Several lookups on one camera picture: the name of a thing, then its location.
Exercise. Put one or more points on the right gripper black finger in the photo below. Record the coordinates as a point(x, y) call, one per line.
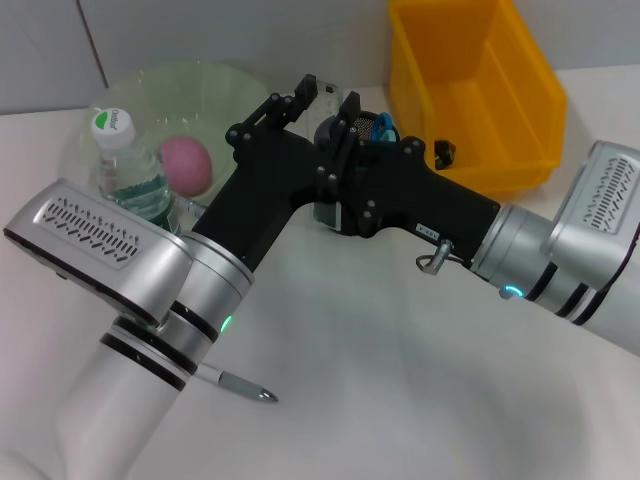
point(352, 222)
point(326, 137)

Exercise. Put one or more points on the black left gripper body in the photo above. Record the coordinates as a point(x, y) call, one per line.
point(270, 180)

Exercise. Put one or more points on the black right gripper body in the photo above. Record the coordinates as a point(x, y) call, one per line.
point(410, 195)

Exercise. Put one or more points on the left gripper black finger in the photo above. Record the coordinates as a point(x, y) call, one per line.
point(345, 135)
point(282, 112)

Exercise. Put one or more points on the clear plastic ruler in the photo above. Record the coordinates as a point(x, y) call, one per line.
point(327, 107)

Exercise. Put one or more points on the blue scissors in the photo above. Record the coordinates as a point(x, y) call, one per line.
point(384, 116)

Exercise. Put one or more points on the green plastic wrapper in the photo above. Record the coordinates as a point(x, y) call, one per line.
point(444, 155)

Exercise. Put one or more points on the pink toy peach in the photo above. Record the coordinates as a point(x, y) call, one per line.
point(185, 162)

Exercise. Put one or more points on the clear green-label water bottle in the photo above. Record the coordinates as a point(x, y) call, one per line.
point(125, 170)

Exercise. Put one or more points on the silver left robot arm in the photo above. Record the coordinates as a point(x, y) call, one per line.
point(125, 400)

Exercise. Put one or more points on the pale green glass fruit bowl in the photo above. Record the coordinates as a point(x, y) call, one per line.
point(210, 95)

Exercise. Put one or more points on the white grey ballpoint pen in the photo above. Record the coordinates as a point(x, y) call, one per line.
point(245, 387)

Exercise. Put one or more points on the yellow plastic bin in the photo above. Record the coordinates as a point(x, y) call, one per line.
point(475, 75)

